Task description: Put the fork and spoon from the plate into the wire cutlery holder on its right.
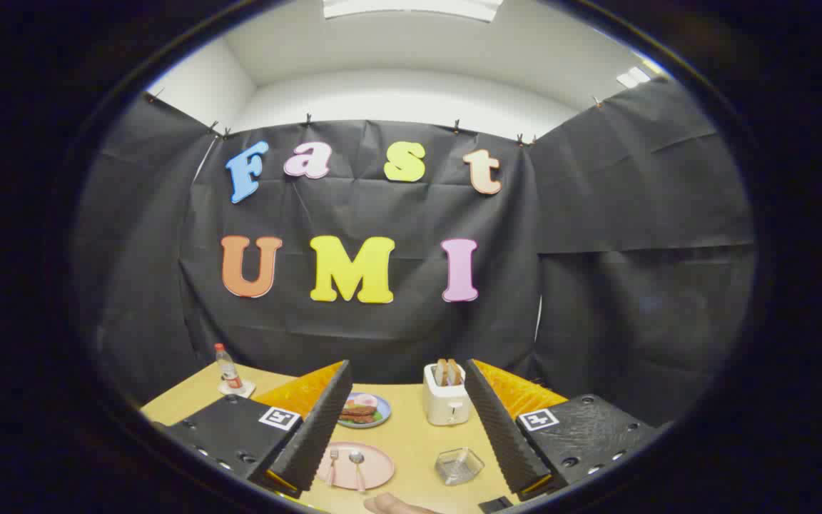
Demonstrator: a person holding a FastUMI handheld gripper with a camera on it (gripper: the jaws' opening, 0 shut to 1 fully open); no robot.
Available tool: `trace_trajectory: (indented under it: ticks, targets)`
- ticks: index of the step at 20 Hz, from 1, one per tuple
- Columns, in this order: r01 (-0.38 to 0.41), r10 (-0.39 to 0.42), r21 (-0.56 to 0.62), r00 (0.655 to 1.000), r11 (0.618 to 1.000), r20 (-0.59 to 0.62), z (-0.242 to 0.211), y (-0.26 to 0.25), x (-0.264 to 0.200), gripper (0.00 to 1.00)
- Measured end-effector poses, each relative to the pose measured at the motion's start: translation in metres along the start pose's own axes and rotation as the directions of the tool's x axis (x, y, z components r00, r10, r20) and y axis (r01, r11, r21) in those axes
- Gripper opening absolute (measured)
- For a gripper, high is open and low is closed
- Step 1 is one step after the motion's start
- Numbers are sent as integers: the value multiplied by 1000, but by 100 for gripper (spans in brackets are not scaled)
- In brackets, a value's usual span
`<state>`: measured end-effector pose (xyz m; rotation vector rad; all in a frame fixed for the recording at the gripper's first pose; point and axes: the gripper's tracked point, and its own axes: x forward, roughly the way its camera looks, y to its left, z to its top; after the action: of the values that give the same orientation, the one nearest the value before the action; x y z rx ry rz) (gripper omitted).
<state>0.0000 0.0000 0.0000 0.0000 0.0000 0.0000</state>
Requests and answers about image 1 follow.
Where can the blue plate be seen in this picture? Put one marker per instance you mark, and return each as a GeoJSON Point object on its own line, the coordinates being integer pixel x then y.
{"type": "Point", "coordinates": [383, 411]}

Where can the brown meat strip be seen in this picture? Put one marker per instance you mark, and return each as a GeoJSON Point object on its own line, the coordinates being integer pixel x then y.
{"type": "Point", "coordinates": [361, 410]}
{"type": "Point", "coordinates": [357, 418]}

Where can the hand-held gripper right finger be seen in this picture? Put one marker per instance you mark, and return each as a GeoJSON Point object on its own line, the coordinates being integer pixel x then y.
{"type": "Point", "coordinates": [500, 428]}

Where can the small ceiling light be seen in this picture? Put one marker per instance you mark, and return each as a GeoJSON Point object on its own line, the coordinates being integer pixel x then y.
{"type": "Point", "coordinates": [633, 77]}

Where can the toast bread slice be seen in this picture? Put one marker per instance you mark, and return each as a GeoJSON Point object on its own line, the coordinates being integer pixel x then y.
{"type": "Point", "coordinates": [441, 373]}
{"type": "Point", "coordinates": [454, 373]}

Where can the white toaster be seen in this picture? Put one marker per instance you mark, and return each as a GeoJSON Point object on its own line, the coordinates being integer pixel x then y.
{"type": "Point", "coordinates": [447, 407]}

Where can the clear water bottle red label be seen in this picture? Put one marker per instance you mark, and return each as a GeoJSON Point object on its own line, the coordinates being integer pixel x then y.
{"type": "Point", "coordinates": [227, 371]}

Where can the pink ham slice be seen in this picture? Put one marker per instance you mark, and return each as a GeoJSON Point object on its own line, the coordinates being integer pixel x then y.
{"type": "Point", "coordinates": [367, 400]}

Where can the pink plate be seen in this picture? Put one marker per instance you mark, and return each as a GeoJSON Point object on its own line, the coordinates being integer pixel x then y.
{"type": "Point", "coordinates": [379, 464]}

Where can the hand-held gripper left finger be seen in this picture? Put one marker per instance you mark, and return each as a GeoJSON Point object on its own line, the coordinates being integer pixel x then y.
{"type": "Point", "coordinates": [315, 435]}

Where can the white square coaster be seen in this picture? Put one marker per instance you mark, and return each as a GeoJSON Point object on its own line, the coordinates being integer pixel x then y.
{"type": "Point", "coordinates": [247, 390]}

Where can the long ceiling light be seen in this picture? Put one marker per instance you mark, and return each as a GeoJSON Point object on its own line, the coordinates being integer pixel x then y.
{"type": "Point", "coordinates": [411, 8]}

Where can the clear cutlery basket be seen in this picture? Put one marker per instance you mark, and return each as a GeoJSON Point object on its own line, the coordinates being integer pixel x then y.
{"type": "Point", "coordinates": [459, 467]}

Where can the black backdrop cloth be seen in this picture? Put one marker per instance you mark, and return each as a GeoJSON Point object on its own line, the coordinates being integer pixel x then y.
{"type": "Point", "coordinates": [382, 328]}

